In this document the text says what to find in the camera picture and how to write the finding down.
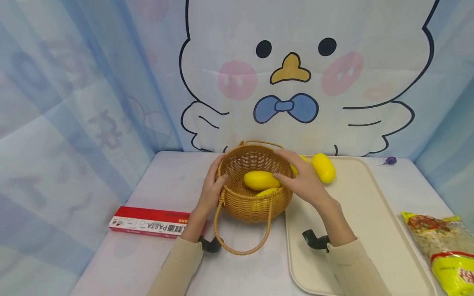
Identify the person's right hand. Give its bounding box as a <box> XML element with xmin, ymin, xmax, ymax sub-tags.
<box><xmin>273</xmin><ymin>149</ymin><xmax>338</xmax><ymax>209</ymax></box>

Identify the person's right forearm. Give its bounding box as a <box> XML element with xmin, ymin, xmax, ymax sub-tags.
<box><xmin>315</xmin><ymin>197</ymin><xmax>393</xmax><ymax>296</ymax></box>

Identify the beige tray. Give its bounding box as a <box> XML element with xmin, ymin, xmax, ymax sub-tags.
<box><xmin>285</xmin><ymin>155</ymin><xmax>438</xmax><ymax>296</ymax></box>

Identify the person's left hand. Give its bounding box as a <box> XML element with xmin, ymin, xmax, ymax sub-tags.
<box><xmin>193</xmin><ymin>153</ymin><xmax>229</xmax><ymax>219</ymax></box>

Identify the red white pasta box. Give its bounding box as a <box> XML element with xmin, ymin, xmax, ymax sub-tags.
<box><xmin>108</xmin><ymin>206</ymin><xmax>207</xmax><ymax>239</ymax></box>

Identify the yellow transparent food bag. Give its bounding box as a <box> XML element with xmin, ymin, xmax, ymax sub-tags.
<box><xmin>400</xmin><ymin>211</ymin><xmax>474</xmax><ymax>296</ymax></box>

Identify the person's left forearm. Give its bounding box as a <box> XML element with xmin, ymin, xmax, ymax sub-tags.
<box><xmin>146</xmin><ymin>206</ymin><xmax>207</xmax><ymax>296</ymax></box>

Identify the brown wicker basket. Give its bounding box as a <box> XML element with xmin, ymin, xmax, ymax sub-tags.
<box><xmin>214</xmin><ymin>140</ymin><xmax>294</xmax><ymax>256</ymax></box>

